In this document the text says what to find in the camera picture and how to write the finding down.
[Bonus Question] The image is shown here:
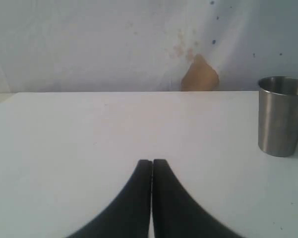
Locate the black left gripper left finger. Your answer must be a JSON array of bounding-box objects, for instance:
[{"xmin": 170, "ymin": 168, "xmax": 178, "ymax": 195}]
[{"xmin": 70, "ymin": 160, "xmax": 152, "ymax": 238}]

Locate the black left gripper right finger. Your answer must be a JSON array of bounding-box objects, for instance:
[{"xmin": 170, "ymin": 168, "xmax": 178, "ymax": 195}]
[{"xmin": 152, "ymin": 159, "xmax": 240, "ymax": 238}]

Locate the stainless steel cup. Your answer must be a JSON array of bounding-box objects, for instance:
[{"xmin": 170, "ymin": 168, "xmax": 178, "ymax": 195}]
[{"xmin": 258, "ymin": 76, "xmax": 298, "ymax": 157}]

